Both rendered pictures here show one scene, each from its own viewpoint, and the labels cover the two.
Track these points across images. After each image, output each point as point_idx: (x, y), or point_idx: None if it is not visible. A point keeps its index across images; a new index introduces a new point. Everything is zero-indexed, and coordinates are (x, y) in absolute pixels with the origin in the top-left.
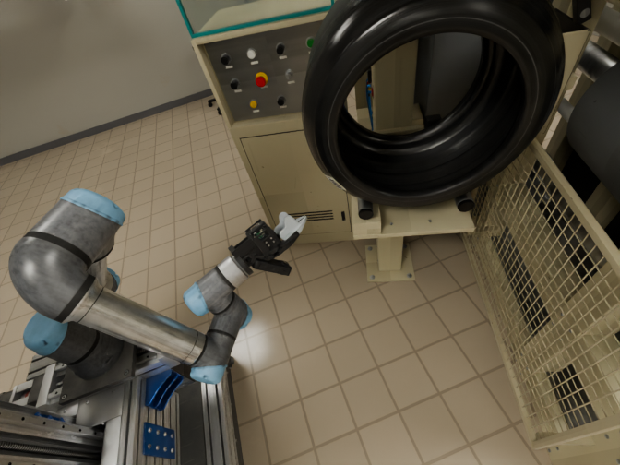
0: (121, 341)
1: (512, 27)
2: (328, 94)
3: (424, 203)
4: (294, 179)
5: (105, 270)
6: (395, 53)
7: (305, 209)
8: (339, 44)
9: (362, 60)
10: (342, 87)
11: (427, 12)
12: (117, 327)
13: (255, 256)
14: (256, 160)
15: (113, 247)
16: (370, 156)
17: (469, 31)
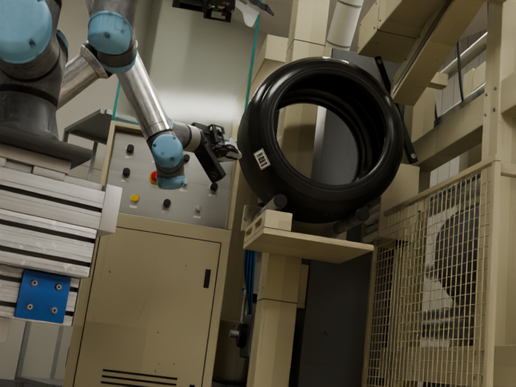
0: None
1: (372, 85)
2: (277, 85)
3: (331, 196)
4: (143, 303)
5: (64, 104)
6: (297, 151)
7: (137, 366)
8: (287, 67)
9: (299, 74)
10: (286, 83)
11: (332, 64)
12: (140, 67)
13: (206, 140)
14: (107, 259)
15: (108, 77)
16: None
17: (352, 78)
